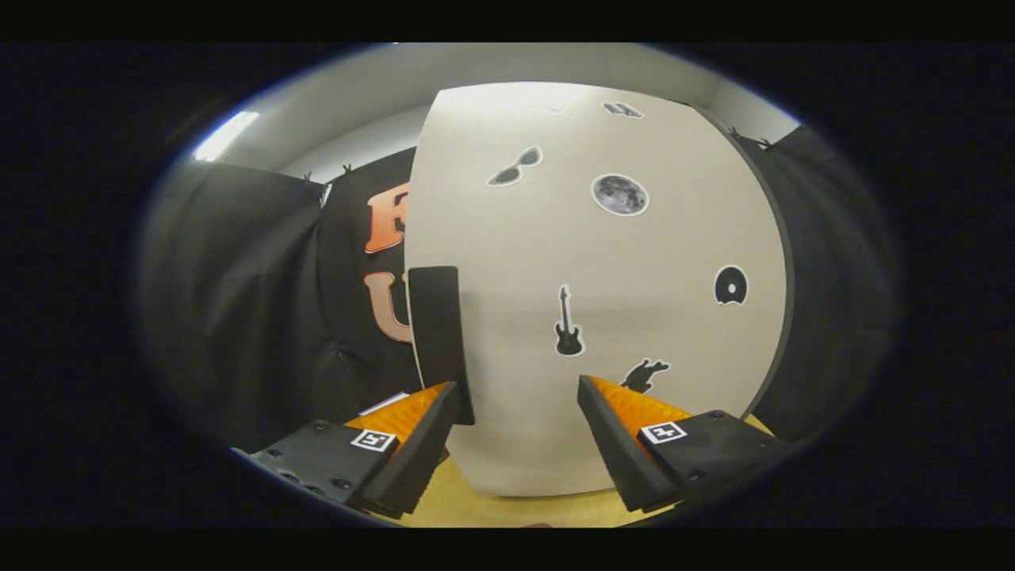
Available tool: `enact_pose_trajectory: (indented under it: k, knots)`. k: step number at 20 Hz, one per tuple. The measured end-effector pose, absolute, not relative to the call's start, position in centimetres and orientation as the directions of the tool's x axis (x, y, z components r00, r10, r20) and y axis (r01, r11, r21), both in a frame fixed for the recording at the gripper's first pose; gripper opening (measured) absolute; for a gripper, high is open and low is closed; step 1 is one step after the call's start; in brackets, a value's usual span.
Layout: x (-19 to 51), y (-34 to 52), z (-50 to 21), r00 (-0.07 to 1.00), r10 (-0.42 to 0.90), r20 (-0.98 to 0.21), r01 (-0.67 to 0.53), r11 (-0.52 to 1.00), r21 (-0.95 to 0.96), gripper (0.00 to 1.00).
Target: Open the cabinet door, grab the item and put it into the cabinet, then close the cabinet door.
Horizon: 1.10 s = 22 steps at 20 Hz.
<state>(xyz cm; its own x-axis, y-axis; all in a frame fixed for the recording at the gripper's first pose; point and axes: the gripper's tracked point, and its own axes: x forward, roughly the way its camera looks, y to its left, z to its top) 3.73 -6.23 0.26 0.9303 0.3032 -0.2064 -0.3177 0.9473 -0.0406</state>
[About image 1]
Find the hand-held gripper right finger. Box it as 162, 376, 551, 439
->
576, 376, 796, 514

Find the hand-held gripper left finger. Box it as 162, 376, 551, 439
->
247, 381, 462, 519

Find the black door handle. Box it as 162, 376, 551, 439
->
407, 266, 477, 427

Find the black backdrop cloth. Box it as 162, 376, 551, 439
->
139, 123, 901, 453

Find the long ceiling light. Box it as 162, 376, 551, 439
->
193, 109, 261, 163

